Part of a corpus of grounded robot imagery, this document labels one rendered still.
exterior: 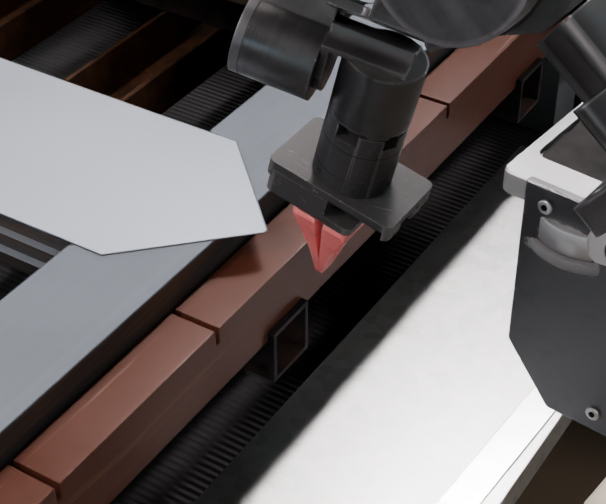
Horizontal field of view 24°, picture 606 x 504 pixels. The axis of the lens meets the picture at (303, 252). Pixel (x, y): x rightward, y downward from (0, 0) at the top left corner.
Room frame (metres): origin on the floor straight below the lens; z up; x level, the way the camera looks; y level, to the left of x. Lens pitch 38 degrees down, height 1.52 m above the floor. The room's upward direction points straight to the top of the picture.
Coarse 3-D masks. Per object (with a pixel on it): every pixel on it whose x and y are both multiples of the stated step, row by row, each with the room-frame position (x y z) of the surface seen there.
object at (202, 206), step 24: (216, 168) 0.97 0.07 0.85; (240, 168) 0.97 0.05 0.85; (192, 192) 0.93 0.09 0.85; (216, 192) 0.93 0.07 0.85; (240, 192) 0.93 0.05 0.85; (144, 216) 0.90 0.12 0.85; (168, 216) 0.90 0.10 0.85; (192, 216) 0.90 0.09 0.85; (216, 216) 0.90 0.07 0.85; (120, 240) 0.87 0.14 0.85; (144, 240) 0.87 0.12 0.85; (168, 240) 0.87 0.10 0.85; (192, 240) 0.87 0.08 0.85
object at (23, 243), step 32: (352, 0) 1.25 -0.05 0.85; (0, 224) 0.91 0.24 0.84; (0, 256) 0.89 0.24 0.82; (32, 256) 0.88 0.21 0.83; (224, 256) 0.88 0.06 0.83; (192, 288) 0.85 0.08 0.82; (128, 320) 0.78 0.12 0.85; (160, 320) 0.81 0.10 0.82; (96, 352) 0.75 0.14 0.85; (64, 384) 0.72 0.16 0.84; (32, 416) 0.69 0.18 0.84; (0, 448) 0.67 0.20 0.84
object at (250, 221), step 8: (256, 200) 0.92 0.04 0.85; (248, 208) 0.91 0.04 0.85; (256, 208) 0.91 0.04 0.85; (240, 216) 0.90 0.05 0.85; (248, 216) 0.90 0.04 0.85; (256, 216) 0.90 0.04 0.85; (232, 224) 0.89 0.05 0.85; (240, 224) 0.89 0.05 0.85; (248, 224) 0.89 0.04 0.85; (256, 224) 0.89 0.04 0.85; (264, 224) 0.89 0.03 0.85; (224, 232) 0.88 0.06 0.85; (232, 232) 0.88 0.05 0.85; (240, 232) 0.88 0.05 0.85; (248, 232) 0.88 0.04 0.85; (256, 232) 0.88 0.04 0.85; (264, 232) 0.88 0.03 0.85
